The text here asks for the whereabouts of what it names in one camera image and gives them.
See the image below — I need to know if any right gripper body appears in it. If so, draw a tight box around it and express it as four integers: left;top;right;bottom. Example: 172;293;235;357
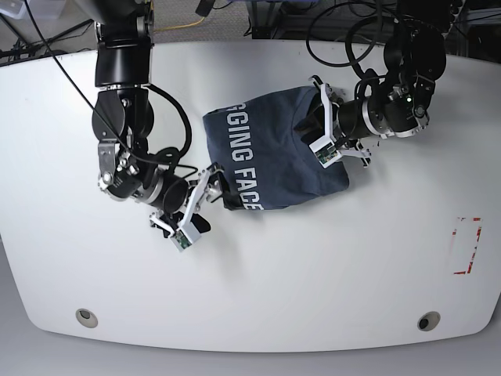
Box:
150;163;224;239

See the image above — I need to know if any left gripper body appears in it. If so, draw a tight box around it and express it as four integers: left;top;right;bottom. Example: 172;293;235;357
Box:
309;74;371;168

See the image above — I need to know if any blue T-shirt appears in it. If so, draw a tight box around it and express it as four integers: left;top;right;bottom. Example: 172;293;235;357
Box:
203;86;349;211

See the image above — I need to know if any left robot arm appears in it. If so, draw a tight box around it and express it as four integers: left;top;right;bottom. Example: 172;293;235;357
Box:
296;1;453;168

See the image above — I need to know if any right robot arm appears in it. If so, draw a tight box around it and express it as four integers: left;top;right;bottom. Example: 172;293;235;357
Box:
78;1;243;238

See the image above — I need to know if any red tape rectangle marking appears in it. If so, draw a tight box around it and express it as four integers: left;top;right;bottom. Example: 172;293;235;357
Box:
449;217;482;276

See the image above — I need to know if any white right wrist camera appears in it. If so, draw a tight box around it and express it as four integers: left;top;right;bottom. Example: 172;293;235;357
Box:
171;222;201;251

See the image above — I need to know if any left table cable grommet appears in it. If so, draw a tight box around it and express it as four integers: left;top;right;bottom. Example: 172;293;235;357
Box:
75;309;99;329

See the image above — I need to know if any table cable grommet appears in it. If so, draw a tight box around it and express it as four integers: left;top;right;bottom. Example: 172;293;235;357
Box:
417;311;441;332
75;309;99;329

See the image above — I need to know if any yellow cable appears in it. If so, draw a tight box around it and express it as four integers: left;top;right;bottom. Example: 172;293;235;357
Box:
154;13;207;34

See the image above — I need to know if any right table cable grommet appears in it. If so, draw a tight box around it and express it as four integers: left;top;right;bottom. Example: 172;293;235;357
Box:
417;311;441;332

